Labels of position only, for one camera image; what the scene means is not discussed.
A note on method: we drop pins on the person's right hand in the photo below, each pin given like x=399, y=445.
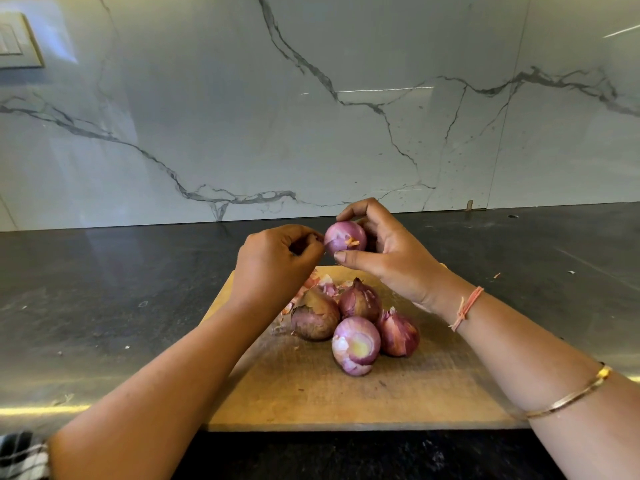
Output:
x=400, y=255

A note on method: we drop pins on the person's right forearm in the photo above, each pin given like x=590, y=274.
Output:
x=545, y=390

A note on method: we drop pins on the person's left hand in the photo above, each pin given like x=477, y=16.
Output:
x=272, y=270

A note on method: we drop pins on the small red onion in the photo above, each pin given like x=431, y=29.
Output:
x=345, y=237

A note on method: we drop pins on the brownish red onion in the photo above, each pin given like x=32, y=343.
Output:
x=316, y=316

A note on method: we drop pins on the red onion with pale patch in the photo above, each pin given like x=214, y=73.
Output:
x=356, y=345

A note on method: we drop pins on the pile of onion peels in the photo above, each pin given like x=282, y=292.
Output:
x=312, y=288

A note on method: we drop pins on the person's left forearm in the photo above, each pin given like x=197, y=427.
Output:
x=150, y=410

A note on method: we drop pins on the wooden cutting board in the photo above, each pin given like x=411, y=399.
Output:
x=290, y=395

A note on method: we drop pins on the gold bangle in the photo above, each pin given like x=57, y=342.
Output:
x=570, y=397

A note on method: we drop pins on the black white plaid sleeve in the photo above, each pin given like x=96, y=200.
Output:
x=20, y=460

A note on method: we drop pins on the white wall switch plate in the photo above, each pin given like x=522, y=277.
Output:
x=18, y=40

